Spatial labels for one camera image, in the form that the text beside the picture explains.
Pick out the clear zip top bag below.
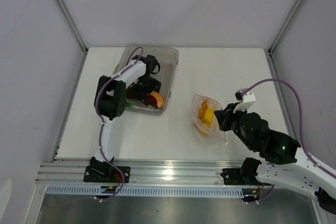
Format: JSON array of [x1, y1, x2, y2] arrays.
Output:
[[191, 93, 228, 145]]

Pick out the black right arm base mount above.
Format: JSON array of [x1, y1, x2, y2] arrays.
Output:
[[221, 157, 262, 186]]

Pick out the corner aluminium post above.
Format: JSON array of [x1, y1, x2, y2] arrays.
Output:
[[54, 0, 88, 54], [267, 0, 322, 57]]

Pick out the clear plastic food bin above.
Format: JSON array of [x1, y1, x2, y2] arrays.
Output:
[[114, 44, 179, 115]]

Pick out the red yellow mango slice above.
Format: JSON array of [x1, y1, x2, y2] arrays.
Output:
[[127, 91, 165, 109]]

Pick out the green onion stalks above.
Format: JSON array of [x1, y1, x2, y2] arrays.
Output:
[[127, 103, 156, 111]]

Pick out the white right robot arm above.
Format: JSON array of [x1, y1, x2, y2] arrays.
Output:
[[214, 103, 335, 214]]

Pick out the yellow chicken toy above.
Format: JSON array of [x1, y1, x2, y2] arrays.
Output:
[[197, 100, 208, 121]]

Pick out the orange yellow potato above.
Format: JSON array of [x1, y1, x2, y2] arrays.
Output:
[[195, 127, 209, 137]]

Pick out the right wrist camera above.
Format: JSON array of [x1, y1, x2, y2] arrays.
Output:
[[234, 90, 256, 113]]

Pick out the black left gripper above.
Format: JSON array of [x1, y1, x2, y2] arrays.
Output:
[[129, 74, 161, 106]]

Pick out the right corner aluminium post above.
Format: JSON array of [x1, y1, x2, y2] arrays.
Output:
[[267, 0, 322, 57]]

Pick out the white slotted cable duct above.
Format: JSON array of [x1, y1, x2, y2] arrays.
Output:
[[46, 184, 244, 198]]

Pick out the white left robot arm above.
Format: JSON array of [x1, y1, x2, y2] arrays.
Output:
[[92, 55, 165, 182]]

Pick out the aluminium table edge rail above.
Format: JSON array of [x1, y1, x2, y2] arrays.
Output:
[[35, 159, 297, 185]]

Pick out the left corner aluminium post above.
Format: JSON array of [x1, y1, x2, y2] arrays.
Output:
[[54, 0, 88, 54]]

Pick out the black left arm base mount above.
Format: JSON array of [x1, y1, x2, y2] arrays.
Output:
[[83, 166, 122, 184]]

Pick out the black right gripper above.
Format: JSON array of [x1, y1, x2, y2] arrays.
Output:
[[213, 102, 255, 151]]

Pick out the yellow lemon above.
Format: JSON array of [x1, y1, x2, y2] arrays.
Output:
[[201, 109, 214, 127]]

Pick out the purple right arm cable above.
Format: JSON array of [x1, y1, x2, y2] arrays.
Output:
[[243, 78, 336, 177]]

